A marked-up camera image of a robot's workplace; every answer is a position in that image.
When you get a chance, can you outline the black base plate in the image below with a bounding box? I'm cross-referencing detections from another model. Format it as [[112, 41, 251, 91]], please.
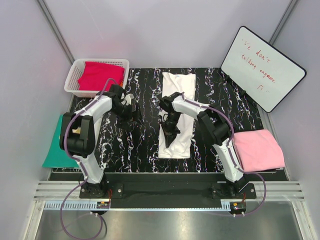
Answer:
[[79, 173, 257, 200]]

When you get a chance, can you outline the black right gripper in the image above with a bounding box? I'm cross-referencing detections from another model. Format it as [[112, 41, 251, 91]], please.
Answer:
[[159, 111, 181, 149]]

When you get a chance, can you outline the white t shirt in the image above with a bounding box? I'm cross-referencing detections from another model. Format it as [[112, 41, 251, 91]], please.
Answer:
[[158, 72, 196, 159]]

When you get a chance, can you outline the magenta folded t shirt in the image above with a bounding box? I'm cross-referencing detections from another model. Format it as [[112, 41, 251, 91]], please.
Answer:
[[78, 61, 125, 91]]

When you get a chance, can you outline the teal book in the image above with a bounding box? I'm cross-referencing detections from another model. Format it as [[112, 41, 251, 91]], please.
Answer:
[[42, 115, 78, 168]]

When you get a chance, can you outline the white whiteboard black frame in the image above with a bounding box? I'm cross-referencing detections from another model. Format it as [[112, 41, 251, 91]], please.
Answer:
[[221, 26, 307, 113]]

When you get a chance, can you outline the purple cable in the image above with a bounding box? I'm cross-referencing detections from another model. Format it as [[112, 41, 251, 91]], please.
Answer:
[[59, 78, 125, 238], [181, 92, 267, 216]]

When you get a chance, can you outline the white plastic laundry basket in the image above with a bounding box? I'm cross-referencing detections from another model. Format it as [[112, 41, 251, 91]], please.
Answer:
[[64, 58, 130, 98]]

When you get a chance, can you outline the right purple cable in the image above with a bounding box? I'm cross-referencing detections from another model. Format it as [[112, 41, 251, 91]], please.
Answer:
[[181, 92, 267, 216]]

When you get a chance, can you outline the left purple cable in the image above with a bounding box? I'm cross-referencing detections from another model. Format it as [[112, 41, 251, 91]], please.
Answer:
[[59, 78, 125, 238]]

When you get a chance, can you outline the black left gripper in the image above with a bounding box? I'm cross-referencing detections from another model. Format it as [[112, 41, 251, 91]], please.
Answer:
[[109, 102, 144, 131]]

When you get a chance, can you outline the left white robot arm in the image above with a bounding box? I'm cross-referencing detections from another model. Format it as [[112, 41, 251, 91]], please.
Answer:
[[59, 84, 143, 198]]

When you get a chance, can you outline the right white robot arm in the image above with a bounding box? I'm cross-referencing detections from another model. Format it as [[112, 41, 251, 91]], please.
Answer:
[[159, 92, 248, 199]]

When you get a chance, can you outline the yellow mug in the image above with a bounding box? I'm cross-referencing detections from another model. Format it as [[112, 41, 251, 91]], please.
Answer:
[[72, 127, 81, 135]]

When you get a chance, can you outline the pink folded t shirt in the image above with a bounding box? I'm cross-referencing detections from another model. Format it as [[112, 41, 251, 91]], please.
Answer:
[[233, 129, 285, 172]]

